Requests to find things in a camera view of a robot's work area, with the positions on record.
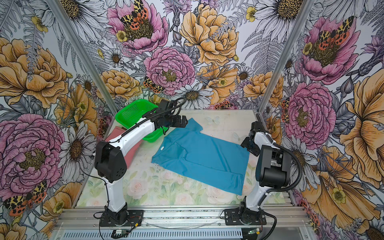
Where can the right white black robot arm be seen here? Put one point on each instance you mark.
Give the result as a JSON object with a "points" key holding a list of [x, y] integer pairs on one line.
{"points": [[272, 172]]}

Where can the aluminium corner post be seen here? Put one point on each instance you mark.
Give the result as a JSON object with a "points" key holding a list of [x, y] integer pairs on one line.
{"points": [[71, 32], [291, 40]]}

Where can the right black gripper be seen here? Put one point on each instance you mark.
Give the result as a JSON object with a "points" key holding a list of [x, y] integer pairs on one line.
{"points": [[255, 152]]}

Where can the aluminium front rail frame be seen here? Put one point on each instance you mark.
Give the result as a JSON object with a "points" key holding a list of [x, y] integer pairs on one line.
{"points": [[283, 222]]}

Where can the folded red t shirt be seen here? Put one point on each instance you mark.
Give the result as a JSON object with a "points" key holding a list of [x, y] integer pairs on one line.
{"points": [[131, 153]]}

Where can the green plastic basket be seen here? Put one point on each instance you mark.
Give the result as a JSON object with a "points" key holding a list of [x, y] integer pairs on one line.
{"points": [[133, 112]]}

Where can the blue t shirt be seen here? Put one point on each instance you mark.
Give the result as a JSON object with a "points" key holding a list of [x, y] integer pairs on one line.
{"points": [[215, 162]]}

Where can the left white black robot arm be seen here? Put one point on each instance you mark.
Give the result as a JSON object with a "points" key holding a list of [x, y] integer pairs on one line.
{"points": [[110, 155]]}

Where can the left aluminium corner post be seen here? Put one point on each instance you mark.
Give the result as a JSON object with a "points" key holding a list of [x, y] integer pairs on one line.
{"points": [[71, 32]]}

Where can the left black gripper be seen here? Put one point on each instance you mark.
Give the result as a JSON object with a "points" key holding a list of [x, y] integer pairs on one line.
{"points": [[177, 124]]}

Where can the right aluminium corner post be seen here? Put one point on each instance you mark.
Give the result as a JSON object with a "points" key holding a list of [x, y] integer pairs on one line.
{"points": [[291, 40]]}

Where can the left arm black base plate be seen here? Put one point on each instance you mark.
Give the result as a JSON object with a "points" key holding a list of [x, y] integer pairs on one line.
{"points": [[124, 218]]}

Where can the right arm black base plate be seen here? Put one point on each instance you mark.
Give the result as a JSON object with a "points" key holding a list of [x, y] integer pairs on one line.
{"points": [[234, 217]]}

